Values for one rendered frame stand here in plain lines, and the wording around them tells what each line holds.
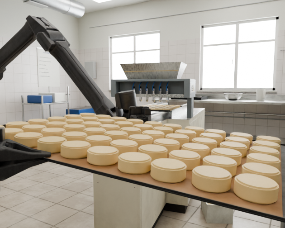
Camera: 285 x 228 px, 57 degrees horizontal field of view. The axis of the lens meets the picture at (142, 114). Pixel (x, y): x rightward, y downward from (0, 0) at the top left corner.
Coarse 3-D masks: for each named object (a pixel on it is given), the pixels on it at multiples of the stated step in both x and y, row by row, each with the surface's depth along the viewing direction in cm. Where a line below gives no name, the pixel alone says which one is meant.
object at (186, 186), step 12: (252, 144) 61; (60, 156) 44; (168, 156) 47; (96, 168) 39; (108, 168) 39; (240, 168) 43; (144, 180) 35; (156, 180) 36; (192, 192) 32; (204, 192) 33; (228, 192) 33; (240, 204) 30; (252, 204) 30; (264, 204) 30; (276, 204) 30
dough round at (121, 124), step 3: (114, 123) 68; (117, 123) 68; (120, 123) 67; (123, 123) 68; (126, 123) 68; (129, 123) 68; (132, 123) 69; (120, 126) 67; (123, 126) 67; (126, 126) 67; (129, 126) 67; (132, 126) 68
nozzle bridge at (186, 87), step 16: (112, 80) 239; (128, 80) 234; (144, 80) 229; (160, 80) 225; (176, 80) 220; (192, 80) 229; (112, 96) 241; (144, 96) 234; (160, 96) 230; (176, 96) 225; (192, 96) 232; (192, 112) 235
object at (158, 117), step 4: (184, 104) 317; (164, 112) 220; (168, 112) 235; (152, 116) 188; (156, 116) 197; (160, 116) 208; (164, 116) 221; (168, 116) 235; (152, 120) 189; (156, 120) 198; (160, 120) 209
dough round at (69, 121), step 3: (66, 120) 68; (69, 120) 68; (72, 120) 68; (75, 120) 68; (78, 120) 69; (81, 120) 69; (69, 123) 67; (72, 123) 67; (75, 123) 67; (78, 123) 67
